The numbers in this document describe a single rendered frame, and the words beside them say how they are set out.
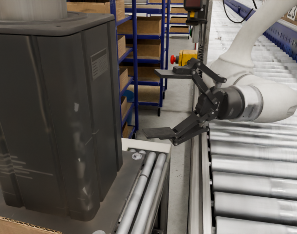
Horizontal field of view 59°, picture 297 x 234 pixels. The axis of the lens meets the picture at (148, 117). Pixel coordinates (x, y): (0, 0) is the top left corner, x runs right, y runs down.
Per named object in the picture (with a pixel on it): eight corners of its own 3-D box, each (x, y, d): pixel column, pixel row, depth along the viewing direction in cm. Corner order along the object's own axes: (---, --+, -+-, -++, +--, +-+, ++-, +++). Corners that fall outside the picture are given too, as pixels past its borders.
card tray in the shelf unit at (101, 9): (32, 22, 135) (28, 1, 130) (62, 16, 161) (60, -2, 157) (106, 25, 127) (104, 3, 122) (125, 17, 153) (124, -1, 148)
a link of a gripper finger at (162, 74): (191, 79, 52) (192, 75, 52) (160, 78, 49) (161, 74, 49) (183, 74, 54) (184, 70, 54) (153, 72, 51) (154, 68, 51)
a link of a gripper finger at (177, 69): (196, 74, 53) (201, 60, 52) (175, 74, 51) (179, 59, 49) (192, 72, 54) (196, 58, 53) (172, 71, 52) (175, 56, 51)
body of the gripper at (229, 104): (247, 94, 58) (214, 94, 54) (234, 126, 61) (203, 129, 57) (226, 81, 63) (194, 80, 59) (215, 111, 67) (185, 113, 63)
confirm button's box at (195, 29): (190, 39, 107) (192, 22, 104) (198, 40, 106) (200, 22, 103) (190, 42, 101) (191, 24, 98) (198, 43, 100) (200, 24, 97)
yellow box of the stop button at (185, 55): (175, 65, 113) (176, 48, 110) (195, 66, 112) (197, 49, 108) (173, 76, 100) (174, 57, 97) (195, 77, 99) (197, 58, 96)
